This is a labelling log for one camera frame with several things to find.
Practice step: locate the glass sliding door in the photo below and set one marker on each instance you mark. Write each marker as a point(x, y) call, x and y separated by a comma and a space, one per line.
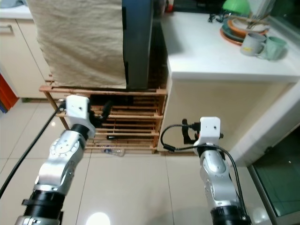
point(276, 183)

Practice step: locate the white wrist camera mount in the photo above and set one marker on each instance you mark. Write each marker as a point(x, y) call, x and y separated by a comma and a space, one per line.
point(210, 127)
point(77, 108)

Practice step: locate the pale green mug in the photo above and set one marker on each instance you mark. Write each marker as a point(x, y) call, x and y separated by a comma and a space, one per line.
point(275, 48)

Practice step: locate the dark green plate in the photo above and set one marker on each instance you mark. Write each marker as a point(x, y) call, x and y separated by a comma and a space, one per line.
point(226, 29)

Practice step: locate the bright green bowl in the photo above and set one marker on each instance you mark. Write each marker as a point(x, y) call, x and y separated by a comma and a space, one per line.
point(236, 4)

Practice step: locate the red blue panel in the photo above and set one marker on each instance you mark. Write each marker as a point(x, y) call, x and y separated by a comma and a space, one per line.
point(7, 93)

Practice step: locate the beige linen cloth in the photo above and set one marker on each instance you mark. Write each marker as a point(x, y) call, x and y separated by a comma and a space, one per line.
point(75, 42)

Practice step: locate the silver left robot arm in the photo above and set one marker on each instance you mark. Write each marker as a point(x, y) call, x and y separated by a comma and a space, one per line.
point(61, 164)

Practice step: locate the white bowl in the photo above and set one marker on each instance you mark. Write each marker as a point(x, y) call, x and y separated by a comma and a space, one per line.
point(243, 23)

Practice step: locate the wooden slatted rack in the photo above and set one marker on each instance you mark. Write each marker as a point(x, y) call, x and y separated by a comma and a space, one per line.
point(140, 93)

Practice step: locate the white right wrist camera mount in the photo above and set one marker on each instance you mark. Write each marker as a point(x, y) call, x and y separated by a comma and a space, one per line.
point(210, 127)

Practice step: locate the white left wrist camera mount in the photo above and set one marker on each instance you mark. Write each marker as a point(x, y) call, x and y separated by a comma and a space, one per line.
point(77, 108)

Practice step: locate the white kitchen counter unit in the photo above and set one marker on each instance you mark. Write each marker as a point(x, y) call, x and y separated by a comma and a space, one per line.
point(211, 112)

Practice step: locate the clear plastic bottle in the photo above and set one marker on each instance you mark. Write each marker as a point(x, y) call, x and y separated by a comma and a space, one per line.
point(112, 151)

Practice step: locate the grey mug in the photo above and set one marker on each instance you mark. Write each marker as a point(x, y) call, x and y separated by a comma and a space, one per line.
point(252, 43)

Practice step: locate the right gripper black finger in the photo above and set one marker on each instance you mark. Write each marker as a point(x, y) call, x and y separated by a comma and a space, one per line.
point(184, 127)

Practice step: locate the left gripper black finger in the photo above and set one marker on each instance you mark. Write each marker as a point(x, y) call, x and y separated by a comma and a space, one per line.
point(107, 108)

